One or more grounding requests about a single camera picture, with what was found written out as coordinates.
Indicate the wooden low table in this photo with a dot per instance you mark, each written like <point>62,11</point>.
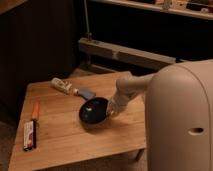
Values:
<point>62,139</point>

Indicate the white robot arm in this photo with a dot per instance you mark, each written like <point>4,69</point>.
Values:
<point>178,114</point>

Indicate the black ceramic bowl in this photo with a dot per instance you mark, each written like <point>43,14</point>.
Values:
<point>93,111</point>

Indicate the orange handled knife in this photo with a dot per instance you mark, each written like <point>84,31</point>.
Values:
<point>34,118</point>

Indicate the metal vertical pole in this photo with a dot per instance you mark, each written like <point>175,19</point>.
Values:
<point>88,32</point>

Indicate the blue grey sponge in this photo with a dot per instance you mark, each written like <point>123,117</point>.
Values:
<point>86,94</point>

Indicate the white bottle lying down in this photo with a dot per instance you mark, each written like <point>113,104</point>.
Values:
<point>61,85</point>

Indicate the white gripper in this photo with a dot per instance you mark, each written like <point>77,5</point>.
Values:
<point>117,104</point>

